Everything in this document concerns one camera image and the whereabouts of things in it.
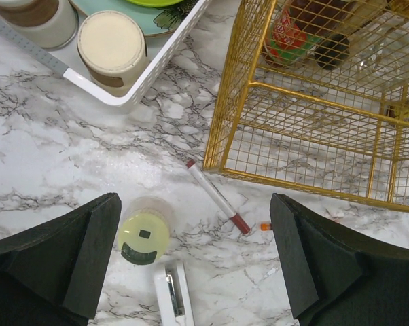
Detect green fried egg plate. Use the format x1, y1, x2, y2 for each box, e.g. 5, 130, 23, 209
127, 0, 183, 8

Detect red sauce bottle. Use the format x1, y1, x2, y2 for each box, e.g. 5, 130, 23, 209
262, 0, 356, 68

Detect small yellow label bottle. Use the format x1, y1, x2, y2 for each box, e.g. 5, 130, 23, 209
385, 103, 409, 122

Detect light blue flower plate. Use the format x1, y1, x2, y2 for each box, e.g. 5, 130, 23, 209
68, 0, 198, 39

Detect white rectangular case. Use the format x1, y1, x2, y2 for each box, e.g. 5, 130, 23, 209
154, 261, 195, 326

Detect gold wire rack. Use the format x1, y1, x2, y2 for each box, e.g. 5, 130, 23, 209
203, 1, 409, 213

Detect gold spice jar black cap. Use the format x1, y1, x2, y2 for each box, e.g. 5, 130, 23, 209
315, 34, 350, 71

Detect clear shaker green lid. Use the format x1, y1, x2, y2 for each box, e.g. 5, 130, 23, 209
117, 196, 173, 266

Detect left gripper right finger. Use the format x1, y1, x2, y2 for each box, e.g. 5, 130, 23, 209
270, 194, 409, 325

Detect white red marker pen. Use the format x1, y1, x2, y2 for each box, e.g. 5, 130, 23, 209
186, 160, 251, 234

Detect white plastic basket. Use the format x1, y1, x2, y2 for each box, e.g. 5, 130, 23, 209
0, 1, 209, 107

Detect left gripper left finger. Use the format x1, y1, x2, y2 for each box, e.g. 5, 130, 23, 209
0, 193, 122, 325

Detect clear glass oil bottle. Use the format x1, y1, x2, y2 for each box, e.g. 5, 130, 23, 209
354, 28, 406, 90

